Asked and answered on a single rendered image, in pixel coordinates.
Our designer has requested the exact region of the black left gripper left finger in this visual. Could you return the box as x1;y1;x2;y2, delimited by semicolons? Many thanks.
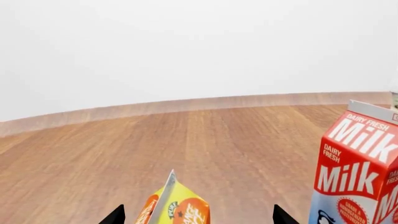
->
98;203;126;224

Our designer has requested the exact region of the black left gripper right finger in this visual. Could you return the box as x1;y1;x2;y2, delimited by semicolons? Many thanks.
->
273;203;300;224

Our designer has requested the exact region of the yellow orange juice carton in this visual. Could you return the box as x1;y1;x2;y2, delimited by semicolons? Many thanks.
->
134;169;211;224

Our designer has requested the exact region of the red white milk carton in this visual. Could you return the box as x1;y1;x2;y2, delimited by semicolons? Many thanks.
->
308;99;398;224

